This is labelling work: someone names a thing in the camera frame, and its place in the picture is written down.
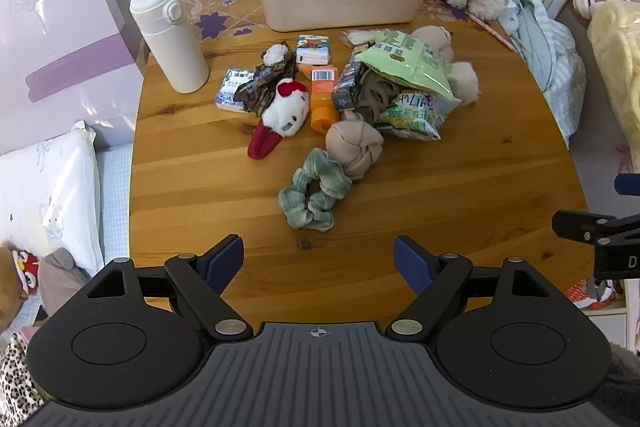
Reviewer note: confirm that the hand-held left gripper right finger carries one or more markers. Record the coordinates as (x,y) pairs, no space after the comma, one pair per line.
(412,264)

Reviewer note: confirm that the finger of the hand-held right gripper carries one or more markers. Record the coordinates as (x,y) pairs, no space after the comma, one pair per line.
(627,184)
(580,224)

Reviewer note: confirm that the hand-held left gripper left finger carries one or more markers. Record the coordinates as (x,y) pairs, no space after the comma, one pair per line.
(225,259)

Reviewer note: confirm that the green checked scrunchie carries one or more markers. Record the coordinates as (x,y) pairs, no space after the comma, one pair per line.
(300,202)

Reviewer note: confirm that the knotted beige socks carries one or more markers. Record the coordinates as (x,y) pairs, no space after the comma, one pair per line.
(355,147)

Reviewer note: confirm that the green white snack packet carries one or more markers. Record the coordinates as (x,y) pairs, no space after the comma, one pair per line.
(415,117)

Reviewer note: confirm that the white red plush toy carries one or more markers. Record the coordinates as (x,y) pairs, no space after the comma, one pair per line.
(285,112)

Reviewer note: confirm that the blue print tissue pack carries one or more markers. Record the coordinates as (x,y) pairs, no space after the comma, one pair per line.
(232,89)

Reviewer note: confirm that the orange tube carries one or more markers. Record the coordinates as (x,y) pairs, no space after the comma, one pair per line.
(322,112)

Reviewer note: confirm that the grey beige plush socks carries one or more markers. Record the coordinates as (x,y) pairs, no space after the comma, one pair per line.
(465,82)

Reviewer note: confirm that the dark printed small box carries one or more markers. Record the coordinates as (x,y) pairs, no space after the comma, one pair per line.
(350,87)

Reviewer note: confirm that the light green snack packet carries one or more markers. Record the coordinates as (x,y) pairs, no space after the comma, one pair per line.
(410,67)

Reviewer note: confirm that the cartoon print tissue pack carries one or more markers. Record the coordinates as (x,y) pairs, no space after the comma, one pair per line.
(312,54)

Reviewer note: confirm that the clear bag of white items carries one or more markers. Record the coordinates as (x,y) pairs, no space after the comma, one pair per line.
(360,39)

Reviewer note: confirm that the yellow fleece blanket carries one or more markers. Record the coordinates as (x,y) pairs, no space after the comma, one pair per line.
(620,72)

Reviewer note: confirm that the light blue checked bedsheet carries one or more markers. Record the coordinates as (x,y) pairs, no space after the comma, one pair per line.
(114,197)

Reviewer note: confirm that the light blue striped shirt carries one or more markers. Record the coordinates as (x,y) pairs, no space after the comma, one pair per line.
(550,57)

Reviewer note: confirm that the grey plush toy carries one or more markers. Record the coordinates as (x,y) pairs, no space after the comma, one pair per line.
(60,282)

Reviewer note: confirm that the white pillow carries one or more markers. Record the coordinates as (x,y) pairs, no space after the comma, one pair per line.
(45,192)

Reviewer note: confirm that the pink thin tube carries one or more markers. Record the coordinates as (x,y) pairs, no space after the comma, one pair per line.
(492,32)

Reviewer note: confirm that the brown red plush toy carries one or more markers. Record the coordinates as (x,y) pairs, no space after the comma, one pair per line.
(15,282)

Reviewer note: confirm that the white thermos bottle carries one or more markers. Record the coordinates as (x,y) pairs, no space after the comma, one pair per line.
(170,52)

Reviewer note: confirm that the leopard print cloth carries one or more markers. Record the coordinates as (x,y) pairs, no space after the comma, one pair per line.
(15,382)

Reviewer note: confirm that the floral table mat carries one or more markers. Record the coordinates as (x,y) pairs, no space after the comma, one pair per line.
(220,14)

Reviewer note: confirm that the leaning pink white board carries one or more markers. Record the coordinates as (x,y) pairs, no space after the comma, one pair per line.
(60,32)

